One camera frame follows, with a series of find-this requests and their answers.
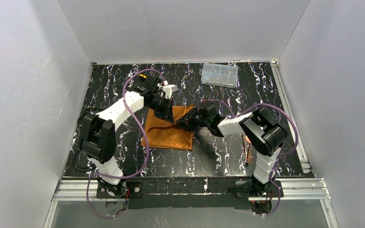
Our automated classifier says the orange cloth napkin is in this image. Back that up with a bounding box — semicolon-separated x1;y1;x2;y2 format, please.
144;109;193;150

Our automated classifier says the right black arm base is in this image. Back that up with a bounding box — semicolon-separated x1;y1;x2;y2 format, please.
230;179;284;198

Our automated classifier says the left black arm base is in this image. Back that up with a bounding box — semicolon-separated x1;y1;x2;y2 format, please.
96;178;143;199

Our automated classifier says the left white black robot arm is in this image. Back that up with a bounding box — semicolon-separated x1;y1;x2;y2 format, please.
78;74;177;185

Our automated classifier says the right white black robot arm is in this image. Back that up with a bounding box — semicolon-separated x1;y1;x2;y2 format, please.
174;101;288;190

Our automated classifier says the clear plastic parts box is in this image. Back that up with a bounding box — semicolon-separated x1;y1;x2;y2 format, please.
200;63;239;88

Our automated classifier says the copper fork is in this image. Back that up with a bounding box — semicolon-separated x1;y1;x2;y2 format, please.
242;135;251;167

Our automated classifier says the copper cake server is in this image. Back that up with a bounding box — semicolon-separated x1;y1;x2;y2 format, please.
245;136;252;165

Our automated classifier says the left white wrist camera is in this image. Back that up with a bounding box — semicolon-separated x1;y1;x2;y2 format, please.
161;80;178;99

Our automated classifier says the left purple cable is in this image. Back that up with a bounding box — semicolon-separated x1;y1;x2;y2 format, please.
86;68;167;219

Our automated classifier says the purple cable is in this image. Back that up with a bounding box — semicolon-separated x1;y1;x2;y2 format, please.
86;68;167;219
206;99;299;218

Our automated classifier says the black coiled cable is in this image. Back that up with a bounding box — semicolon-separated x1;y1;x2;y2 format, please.
72;107;103;173

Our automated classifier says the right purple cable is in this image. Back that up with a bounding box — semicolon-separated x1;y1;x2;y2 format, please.
206;99;299;218

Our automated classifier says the aluminium frame rail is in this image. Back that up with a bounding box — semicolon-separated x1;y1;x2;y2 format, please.
44;177;338;228

